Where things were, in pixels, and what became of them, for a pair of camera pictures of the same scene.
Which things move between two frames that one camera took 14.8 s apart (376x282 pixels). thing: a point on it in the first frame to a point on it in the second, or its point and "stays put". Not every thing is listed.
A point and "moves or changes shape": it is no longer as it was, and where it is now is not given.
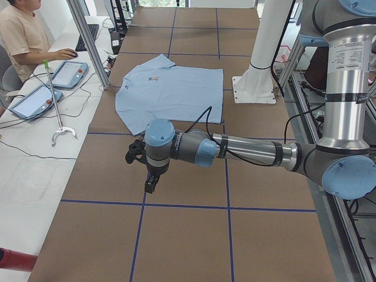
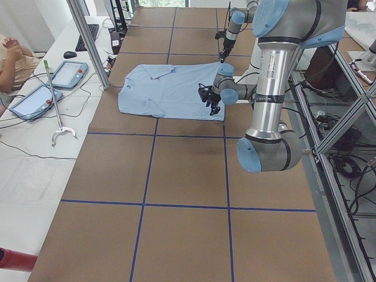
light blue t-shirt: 156,89 moves or changes shape
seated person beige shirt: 24,36 to 17,63
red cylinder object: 18,261 stays put
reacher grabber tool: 62,129 stays put
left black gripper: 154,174 to 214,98
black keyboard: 80,46 stays put
